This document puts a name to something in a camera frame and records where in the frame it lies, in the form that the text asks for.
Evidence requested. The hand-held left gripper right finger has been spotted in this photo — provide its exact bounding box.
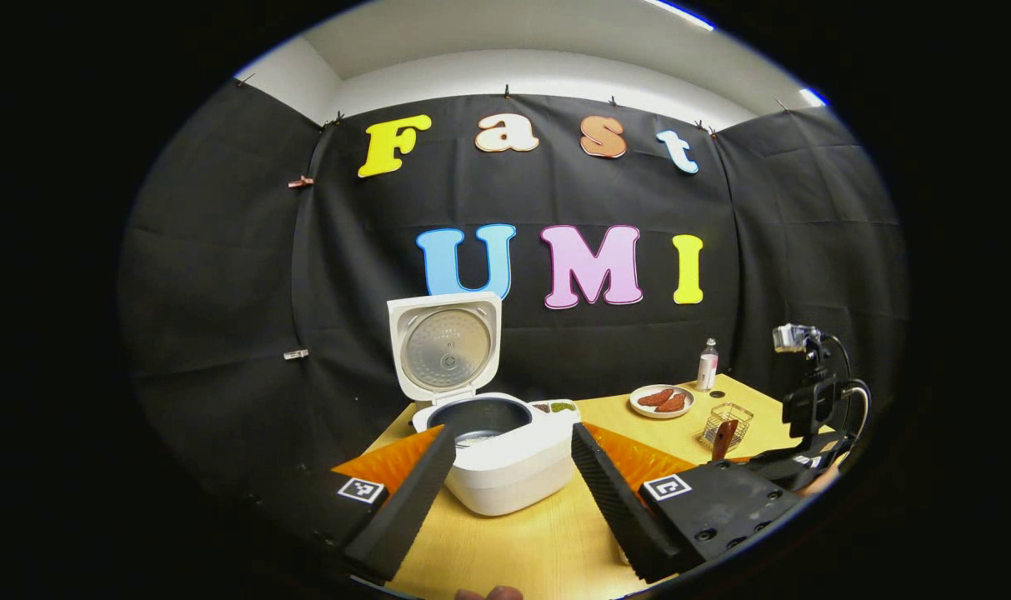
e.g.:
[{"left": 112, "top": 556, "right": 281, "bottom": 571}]
[{"left": 570, "top": 421, "right": 806, "bottom": 584}]

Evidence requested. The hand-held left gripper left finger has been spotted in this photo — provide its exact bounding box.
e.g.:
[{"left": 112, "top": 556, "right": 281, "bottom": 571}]
[{"left": 247, "top": 423, "right": 458, "bottom": 584}]

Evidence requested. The wire chopstick holder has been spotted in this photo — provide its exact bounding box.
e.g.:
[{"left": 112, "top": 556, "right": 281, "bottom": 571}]
[{"left": 702, "top": 402, "right": 755, "bottom": 453}]

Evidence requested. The white rice cooker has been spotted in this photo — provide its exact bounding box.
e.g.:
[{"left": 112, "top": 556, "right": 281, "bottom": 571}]
[{"left": 387, "top": 292, "right": 579, "bottom": 518}]

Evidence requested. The white round plate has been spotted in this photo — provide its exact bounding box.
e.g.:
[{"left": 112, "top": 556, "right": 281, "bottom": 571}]
[{"left": 628, "top": 384, "right": 696, "bottom": 419}]

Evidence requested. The small clear bottle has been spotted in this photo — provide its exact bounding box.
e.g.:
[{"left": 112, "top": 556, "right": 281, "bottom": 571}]
[{"left": 697, "top": 337, "right": 720, "bottom": 392}]

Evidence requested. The black backdrop cloth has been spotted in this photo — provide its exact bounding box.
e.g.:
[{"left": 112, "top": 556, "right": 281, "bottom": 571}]
[{"left": 118, "top": 79, "right": 910, "bottom": 501}]

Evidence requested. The long ceiling light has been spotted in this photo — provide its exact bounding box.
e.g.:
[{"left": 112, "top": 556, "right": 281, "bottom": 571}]
[{"left": 643, "top": 0, "right": 715, "bottom": 33}]

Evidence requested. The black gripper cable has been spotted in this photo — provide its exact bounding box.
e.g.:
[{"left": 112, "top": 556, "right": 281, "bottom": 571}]
[{"left": 822, "top": 332, "right": 873, "bottom": 444}]

